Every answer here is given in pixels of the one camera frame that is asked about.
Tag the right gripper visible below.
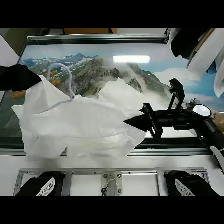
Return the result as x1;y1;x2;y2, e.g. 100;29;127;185
138;102;178;139

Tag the white long-sleeved shirt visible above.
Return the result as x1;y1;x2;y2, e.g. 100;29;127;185
11;74;148;160

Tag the pale blue clothes hanger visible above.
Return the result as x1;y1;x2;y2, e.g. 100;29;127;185
42;62;77;112

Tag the white garment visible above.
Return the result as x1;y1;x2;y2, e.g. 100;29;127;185
185;27;224;99

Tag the black garment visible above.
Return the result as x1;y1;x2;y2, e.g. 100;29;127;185
169;27;212;60

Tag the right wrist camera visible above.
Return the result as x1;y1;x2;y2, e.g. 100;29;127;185
167;77;186;113

